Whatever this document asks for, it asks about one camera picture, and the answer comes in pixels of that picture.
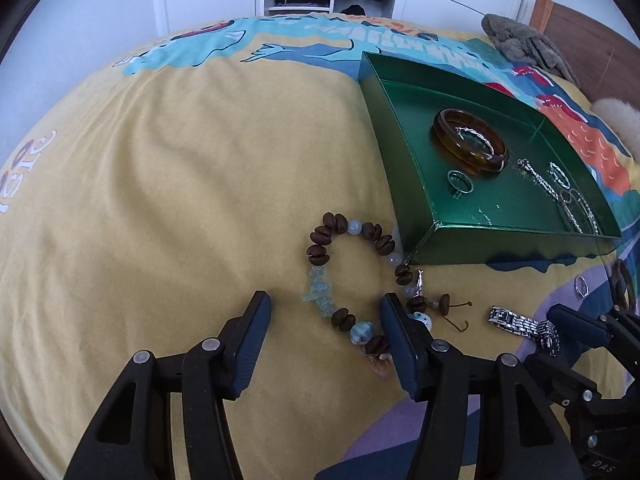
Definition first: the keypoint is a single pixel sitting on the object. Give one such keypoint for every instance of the twisted silver bangle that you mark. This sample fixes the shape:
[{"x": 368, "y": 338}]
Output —
[
  {"x": 552, "y": 170},
  {"x": 472, "y": 132}
]

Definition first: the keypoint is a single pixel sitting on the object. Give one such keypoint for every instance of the amber bangle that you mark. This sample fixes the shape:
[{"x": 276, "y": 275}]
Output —
[{"x": 465, "y": 162}]

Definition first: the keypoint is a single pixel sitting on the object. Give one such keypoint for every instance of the yellow printed duvet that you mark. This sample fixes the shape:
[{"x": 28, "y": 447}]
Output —
[{"x": 200, "y": 160}]

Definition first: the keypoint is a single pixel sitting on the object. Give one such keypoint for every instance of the silver link watch band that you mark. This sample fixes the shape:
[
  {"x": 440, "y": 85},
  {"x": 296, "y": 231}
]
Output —
[{"x": 520, "y": 324}]

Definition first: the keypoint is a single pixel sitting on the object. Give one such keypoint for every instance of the dark brown bangle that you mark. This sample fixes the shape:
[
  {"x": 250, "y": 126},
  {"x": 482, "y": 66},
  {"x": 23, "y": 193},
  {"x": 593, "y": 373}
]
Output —
[{"x": 617, "y": 285}]

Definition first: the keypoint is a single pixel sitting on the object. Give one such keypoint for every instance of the green tray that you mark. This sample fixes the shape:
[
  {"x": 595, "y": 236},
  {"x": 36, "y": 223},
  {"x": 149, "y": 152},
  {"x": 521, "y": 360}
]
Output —
[{"x": 425, "y": 110}]

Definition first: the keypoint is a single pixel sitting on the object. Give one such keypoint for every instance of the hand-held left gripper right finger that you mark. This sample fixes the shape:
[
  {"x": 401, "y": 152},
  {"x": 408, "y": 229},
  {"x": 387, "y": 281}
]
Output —
[{"x": 400, "y": 347}]

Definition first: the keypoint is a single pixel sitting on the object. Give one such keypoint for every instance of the white fluffy pillow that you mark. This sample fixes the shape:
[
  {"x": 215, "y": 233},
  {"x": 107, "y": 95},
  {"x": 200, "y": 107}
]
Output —
[{"x": 620, "y": 120}]

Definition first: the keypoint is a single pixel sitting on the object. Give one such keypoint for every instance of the small black bundle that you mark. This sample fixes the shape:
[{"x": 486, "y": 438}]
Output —
[{"x": 352, "y": 9}]

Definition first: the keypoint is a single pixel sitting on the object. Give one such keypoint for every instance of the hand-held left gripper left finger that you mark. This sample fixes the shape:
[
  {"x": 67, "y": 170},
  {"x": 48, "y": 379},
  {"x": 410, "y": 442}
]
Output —
[{"x": 250, "y": 340}]

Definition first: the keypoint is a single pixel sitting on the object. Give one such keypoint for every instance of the grey crumpled cloth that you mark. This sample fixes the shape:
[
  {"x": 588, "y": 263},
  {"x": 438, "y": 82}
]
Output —
[{"x": 525, "y": 42}]

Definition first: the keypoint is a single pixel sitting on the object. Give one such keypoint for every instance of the wooden headboard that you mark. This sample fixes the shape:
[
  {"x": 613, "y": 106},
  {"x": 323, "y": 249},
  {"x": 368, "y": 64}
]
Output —
[{"x": 575, "y": 25}]

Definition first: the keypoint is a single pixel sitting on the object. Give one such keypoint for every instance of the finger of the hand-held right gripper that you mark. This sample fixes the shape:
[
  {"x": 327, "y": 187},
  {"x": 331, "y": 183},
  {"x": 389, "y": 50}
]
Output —
[
  {"x": 625, "y": 325},
  {"x": 575, "y": 322}
]

